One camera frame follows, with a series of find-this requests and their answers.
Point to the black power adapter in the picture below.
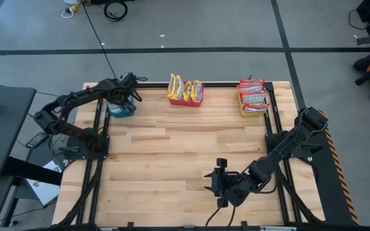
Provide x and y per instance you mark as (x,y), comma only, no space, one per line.
(37,140)

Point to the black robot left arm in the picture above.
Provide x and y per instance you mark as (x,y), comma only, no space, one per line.
(75,94)

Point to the yellow plastic bin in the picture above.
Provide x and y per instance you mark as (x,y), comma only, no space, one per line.
(247,114)

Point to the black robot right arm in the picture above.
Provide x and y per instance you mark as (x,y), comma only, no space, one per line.
(287,144)

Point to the red plastic bin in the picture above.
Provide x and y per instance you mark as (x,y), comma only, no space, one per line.
(185,103)

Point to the black side desk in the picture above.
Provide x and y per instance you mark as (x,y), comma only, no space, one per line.
(2,144)

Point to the black aluminium station frame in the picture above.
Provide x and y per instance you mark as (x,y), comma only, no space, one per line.
(156,85)

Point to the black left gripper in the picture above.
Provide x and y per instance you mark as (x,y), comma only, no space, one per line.
(124,88)

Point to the white paper booklet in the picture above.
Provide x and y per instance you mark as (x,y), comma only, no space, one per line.
(43,189)

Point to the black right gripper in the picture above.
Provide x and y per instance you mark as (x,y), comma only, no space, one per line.
(222,183)

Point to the yellow Maruchan noodle pack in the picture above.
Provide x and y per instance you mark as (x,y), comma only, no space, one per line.
(172,86)
(187,90)
(197,91)
(179,88)

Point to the black platform hazard stripe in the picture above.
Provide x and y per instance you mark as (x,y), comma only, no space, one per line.
(329,186)

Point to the black beam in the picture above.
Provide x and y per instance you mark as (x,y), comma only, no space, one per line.
(31,170)

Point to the blue plastic bin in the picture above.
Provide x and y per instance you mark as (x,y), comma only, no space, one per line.
(110,110)

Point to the yellow white extension plug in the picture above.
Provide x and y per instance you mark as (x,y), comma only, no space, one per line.
(75,6)

